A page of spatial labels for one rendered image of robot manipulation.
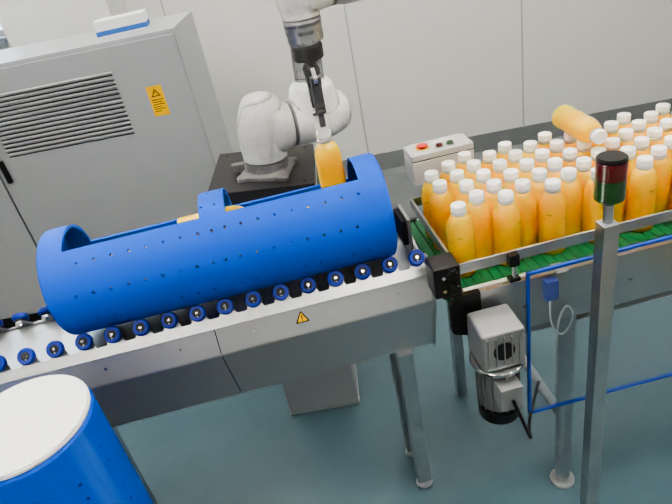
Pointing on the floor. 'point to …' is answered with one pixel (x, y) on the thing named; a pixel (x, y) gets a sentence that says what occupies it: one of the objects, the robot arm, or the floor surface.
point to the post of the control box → (458, 362)
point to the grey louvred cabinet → (100, 141)
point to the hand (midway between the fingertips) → (321, 123)
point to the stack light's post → (598, 355)
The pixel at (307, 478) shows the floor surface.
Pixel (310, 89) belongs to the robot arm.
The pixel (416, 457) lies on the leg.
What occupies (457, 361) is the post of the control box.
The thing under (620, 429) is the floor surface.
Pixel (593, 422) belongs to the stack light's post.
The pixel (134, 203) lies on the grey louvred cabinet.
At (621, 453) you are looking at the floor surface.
